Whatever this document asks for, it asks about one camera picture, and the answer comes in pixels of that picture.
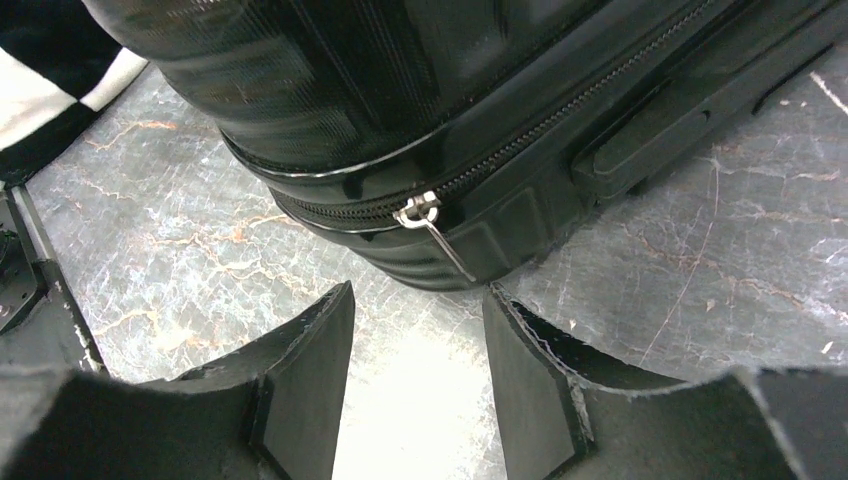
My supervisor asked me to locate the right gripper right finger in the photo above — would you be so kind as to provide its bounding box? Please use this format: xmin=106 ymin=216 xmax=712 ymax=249
xmin=483 ymin=284 xmax=847 ymax=479

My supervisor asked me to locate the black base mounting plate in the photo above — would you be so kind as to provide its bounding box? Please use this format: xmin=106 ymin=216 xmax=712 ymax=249
xmin=1 ymin=185 xmax=109 ymax=375

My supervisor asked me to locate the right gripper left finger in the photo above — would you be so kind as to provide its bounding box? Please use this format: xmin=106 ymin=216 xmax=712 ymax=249
xmin=1 ymin=282 xmax=355 ymax=479

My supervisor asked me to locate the black suitcase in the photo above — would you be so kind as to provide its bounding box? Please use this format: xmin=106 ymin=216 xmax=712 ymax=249
xmin=86 ymin=1 xmax=847 ymax=291

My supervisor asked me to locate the black white checkered blanket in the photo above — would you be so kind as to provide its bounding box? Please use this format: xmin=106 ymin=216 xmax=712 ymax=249
xmin=1 ymin=0 xmax=147 ymax=187

